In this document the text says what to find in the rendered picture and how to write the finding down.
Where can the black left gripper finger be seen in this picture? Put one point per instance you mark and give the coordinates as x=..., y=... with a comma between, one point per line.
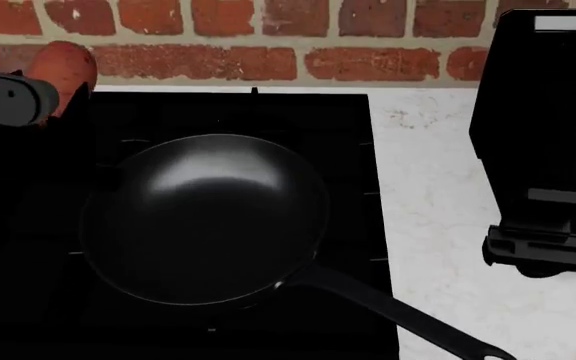
x=19, y=72
x=74, y=107

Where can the orange sweet potato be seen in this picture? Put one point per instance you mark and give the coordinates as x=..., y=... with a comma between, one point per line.
x=65, y=62

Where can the black frying pan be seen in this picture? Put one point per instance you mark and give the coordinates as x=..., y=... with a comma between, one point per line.
x=203, y=225

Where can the black countertop appliance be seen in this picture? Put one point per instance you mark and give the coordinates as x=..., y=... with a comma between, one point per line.
x=528, y=93

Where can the black cooktop stove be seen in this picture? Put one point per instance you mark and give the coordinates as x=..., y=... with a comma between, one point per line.
x=278, y=116

